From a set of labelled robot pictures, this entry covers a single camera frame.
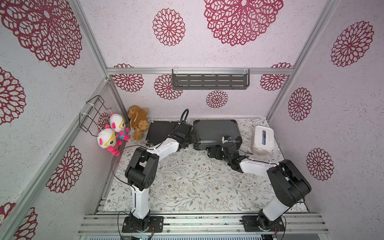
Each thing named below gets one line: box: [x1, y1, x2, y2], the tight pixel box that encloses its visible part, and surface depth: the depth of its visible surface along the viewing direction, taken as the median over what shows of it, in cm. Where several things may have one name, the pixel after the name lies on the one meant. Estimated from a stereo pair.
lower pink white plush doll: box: [97, 124, 123, 157], surface depth 87 cm
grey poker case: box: [193, 119, 243, 151], surface depth 105 cm
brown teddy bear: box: [127, 105, 149, 141], surface depth 112 cm
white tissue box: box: [251, 125, 275, 156], surface depth 100 cm
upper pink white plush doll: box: [109, 112, 131, 146], surface depth 96 cm
